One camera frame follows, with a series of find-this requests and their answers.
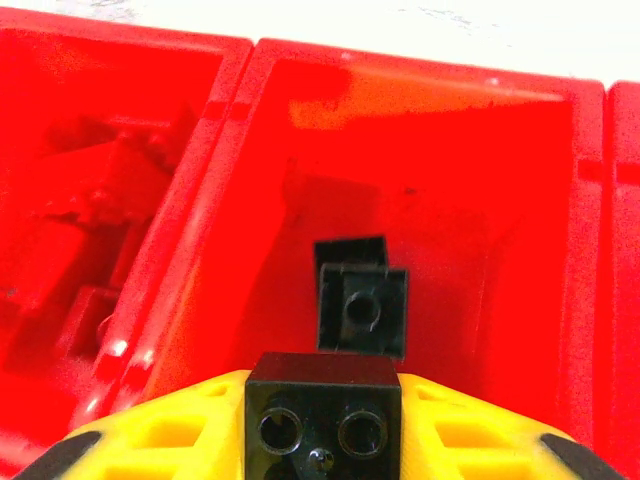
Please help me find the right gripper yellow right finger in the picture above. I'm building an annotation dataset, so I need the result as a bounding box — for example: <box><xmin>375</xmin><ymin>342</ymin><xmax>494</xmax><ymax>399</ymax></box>
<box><xmin>397</xmin><ymin>372</ymin><xmax>632</xmax><ymax>480</ymax></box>

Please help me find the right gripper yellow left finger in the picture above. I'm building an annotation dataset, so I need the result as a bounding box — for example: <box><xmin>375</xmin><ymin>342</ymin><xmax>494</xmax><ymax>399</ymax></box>
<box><xmin>12</xmin><ymin>368</ymin><xmax>251</xmax><ymax>480</ymax></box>

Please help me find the black lego brick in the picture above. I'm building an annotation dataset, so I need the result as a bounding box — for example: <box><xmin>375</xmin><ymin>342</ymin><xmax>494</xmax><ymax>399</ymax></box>
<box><xmin>315</xmin><ymin>262</ymin><xmax>410</xmax><ymax>360</ymax></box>
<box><xmin>243</xmin><ymin>351</ymin><xmax>404</xmax><ymax>480</ymax></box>
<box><xmin>313</xmin><ymin>234</ymin><xmax>390</xmax><ymax>274</ymax></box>

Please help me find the red plastic bin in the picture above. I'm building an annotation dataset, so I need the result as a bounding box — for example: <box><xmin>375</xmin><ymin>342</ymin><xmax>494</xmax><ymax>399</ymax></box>
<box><xmin>0</xmin><ymin>7</ymin><xmax>254</xmax><ymax>466</ymax></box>
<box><xmin>67</xmin><ymin>37</ymin><xmax>616</xmax><ymax>471</ymax></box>
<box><xmin>602</xmin><ymin>79</ymin><xmax>640</xmax><ymax>480</ymax></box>

